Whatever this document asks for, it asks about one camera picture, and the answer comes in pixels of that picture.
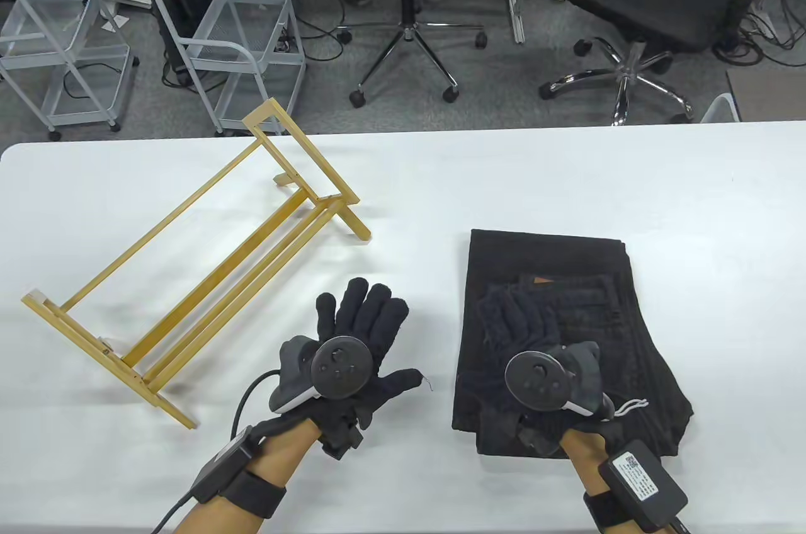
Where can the person's right hand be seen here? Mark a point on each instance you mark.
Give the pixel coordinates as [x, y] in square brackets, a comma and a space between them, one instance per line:
[516, 320]

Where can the person's left hand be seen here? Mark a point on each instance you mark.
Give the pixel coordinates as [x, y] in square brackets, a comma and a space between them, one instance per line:
[371, 320]

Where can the black trousers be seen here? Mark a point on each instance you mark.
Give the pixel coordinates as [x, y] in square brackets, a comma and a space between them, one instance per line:
[567, 257]

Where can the wooden book rack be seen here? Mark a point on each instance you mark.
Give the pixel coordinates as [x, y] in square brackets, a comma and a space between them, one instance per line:
[352, 224]

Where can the person's right forearm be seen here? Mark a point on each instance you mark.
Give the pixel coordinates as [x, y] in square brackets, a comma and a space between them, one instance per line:
[582, 465]

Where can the grey round handheld controller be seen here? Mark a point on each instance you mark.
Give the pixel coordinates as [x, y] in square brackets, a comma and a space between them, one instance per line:
[340, 367]
[535, 380]

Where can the black wrist sensor box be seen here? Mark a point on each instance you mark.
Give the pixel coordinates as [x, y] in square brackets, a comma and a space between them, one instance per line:
[642, 480]
[220, 465]

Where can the white metal trolley cart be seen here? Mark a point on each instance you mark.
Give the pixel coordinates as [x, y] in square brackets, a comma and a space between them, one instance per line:
[82, 93]
[252, 62]

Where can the white plastic object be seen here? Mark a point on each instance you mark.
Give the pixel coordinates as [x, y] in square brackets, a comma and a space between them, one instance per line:
[721, 109]

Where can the brown board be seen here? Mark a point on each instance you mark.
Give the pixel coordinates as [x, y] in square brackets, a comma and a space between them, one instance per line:
[771, 96]

